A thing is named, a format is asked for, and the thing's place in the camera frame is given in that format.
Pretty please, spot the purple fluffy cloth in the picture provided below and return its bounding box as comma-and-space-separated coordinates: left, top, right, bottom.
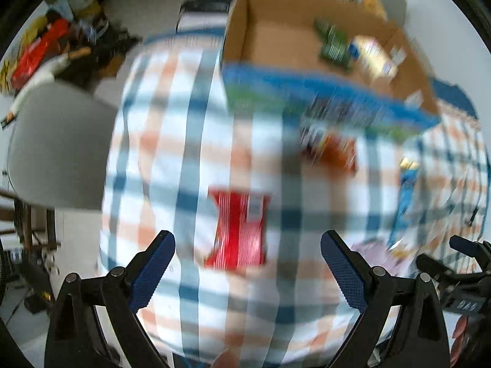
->
352, 240, 399, 275

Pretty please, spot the blue long snack packet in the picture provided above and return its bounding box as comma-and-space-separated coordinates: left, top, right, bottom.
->
388, 158, 419, 249

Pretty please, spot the orange snack bag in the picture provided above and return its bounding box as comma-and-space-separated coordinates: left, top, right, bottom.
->
300, 125, 357, 174

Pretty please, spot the red snack packet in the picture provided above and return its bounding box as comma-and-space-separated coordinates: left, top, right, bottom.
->
203, 188, 270, 271

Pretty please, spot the person's right hand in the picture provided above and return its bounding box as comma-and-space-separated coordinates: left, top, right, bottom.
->
450, 316, 469, 367

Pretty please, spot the person's left hand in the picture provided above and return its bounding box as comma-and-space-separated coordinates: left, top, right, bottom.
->
211, 348, 240, 368

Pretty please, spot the wooden chair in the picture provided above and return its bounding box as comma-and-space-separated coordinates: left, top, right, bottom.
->
1, 189, 61, 260

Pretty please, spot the plaid checkered tablecloth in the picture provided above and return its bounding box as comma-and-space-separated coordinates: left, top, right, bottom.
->
99, 36, 489, 367

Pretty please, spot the grey chair left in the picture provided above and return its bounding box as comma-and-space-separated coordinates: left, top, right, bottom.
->
7, 82, 117, 210

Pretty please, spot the yellow tissue pack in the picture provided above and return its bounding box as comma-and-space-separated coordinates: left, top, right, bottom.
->
350, 35, 398, 85

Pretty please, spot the green snack packet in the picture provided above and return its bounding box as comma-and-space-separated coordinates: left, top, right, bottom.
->
314, 18, 352, 71

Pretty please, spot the open cardboard box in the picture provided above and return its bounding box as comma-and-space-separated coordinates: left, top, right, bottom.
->
221, 0, 440, 142

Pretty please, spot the yellow box on chair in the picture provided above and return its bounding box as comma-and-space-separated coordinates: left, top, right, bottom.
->
360, 0, 388, 20

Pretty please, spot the white goose plush toy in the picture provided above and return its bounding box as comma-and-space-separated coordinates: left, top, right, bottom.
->
1, 47, 91, 129

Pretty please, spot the pile of dark clutter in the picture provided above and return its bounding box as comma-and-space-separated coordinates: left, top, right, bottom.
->
57, 22, 142, 88

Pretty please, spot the red plastic bag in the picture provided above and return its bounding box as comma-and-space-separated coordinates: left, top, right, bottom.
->
11, 18, 70, 90

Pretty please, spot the yellow cloth pile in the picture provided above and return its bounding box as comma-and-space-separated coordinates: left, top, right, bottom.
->
1, 14, 48, 95

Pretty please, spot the white padded chair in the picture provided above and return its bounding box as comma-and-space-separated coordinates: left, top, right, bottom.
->
176, 0, 230, 33

